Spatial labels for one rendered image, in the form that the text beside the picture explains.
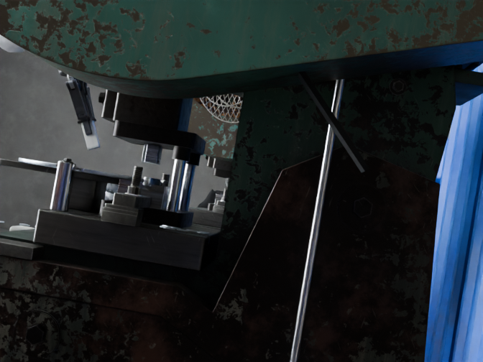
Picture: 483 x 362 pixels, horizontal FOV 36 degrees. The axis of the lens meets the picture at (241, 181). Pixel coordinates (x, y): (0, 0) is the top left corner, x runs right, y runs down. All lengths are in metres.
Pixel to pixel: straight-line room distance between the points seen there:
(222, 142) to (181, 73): 1.78
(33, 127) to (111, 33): 7.54
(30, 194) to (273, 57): 7.60
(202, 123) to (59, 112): 5.77
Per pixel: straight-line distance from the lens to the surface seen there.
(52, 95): 8.58
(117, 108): 1.47
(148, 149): 1.50
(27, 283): 1.31
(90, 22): 1.09
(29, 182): 8.58
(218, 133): 2.83
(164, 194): 1.44
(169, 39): 1.06
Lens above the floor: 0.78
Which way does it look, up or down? 1 degrees up
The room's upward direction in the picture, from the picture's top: 10 degrees clockwise
